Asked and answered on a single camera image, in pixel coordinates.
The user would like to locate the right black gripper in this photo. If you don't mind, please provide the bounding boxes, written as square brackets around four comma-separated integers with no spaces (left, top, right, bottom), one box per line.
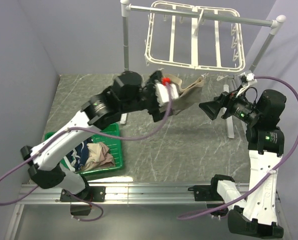
[199,84,261,124]

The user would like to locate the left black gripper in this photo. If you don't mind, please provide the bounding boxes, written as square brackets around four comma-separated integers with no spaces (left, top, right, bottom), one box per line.
[120,70,174,120]

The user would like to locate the taupe beige underwear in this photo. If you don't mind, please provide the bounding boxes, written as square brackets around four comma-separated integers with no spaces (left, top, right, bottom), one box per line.
[164,73,205,115]

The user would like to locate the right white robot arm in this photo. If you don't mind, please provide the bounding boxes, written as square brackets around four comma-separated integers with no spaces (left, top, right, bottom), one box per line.
[199,89,287,239]

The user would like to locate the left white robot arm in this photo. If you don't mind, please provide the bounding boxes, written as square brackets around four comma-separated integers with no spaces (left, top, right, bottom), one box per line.
[21,70,178,201]

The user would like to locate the white clip drying hanger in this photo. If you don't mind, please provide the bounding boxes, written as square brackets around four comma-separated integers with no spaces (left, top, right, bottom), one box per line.
[144,13,246,74]

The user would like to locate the beige pink underwear pile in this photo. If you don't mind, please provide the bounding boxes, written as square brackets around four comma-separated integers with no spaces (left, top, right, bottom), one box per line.
[81,142,116,172]

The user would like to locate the navy white underwear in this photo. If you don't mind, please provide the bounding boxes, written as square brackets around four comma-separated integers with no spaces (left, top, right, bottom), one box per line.
[63,140,89,172]

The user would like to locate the green plastic tray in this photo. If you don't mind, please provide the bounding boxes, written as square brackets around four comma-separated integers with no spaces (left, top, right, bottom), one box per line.
[43,122,125,175]

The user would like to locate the grey white garment rack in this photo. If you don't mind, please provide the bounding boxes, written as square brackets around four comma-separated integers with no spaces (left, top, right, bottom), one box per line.
[119,0,287,139]

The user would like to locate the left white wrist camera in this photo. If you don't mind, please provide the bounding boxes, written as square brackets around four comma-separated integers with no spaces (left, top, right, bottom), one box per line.
[155,77,179,107]

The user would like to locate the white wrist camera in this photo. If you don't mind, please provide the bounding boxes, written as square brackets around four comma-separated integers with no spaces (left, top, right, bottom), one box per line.
[234,70,257,98]
[155,77,179,107]

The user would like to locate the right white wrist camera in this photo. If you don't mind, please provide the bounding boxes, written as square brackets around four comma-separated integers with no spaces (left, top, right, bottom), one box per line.
[234,70,257,98]

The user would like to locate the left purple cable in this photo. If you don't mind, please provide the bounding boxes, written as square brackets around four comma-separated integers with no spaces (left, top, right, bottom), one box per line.
[0,84,175,222]

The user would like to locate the aluminium rail base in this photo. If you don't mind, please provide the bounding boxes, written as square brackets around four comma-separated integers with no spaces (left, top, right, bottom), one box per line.
[3,180,290,240]

